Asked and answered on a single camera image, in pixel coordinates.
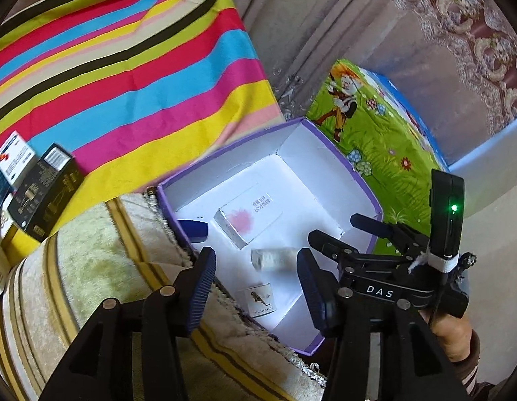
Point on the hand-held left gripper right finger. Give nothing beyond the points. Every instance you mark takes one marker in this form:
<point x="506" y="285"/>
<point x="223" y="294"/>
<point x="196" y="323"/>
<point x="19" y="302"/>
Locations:
<point x="309" y="284"/>

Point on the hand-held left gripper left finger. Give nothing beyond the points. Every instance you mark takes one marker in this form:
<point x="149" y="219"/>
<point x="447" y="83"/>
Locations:
<point x="202" y="284"/>

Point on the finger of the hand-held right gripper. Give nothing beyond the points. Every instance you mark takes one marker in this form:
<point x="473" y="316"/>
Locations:
<point x="373" y="224"/>
<point x="329" y="244"/>

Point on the small white box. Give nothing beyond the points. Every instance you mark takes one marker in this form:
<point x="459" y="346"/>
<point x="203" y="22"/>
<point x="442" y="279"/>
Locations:
<point x="271" y="259"/>

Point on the purple cardboard box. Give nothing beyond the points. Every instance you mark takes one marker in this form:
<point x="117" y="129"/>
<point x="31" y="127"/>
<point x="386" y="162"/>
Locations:
<point x="308" y="167"/>

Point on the black box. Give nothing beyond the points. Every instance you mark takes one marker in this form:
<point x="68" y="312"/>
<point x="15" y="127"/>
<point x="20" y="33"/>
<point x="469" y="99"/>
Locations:
<point x="45" y="192"/>

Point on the white box with insect picture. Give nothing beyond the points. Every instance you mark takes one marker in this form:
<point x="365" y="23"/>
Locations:
<point x="258" y="298"/>

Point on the small blue box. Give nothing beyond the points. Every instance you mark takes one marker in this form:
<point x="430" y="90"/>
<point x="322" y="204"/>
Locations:
<point x="195" y="229"/>

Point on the white box with pink print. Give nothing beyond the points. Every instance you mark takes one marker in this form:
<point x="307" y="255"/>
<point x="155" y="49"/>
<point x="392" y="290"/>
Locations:
<point x="250" y="217"/>

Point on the green cartoon cushion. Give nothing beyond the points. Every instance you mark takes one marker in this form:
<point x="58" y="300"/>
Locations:
<point x="379" y="142"/>

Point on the beige striped sofa cover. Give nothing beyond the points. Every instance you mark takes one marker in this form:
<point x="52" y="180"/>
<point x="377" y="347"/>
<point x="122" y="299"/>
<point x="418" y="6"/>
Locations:
<point x="95" y="250"/>

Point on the colourful striped cloth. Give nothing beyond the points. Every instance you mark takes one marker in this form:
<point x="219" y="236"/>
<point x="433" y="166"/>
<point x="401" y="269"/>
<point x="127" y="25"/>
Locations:
<point x="137" y="92"/>

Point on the patterned pink curtain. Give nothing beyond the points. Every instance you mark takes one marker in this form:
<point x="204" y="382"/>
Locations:
<point x="367" y="21"/>

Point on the white box with red pattern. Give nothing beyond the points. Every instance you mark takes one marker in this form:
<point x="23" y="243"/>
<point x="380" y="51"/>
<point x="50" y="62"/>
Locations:
<point x="2" y="219"/>

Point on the white box with red logo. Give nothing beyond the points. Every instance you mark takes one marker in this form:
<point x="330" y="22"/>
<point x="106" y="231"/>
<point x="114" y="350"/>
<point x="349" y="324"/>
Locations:
<point x="16" y="158"/>

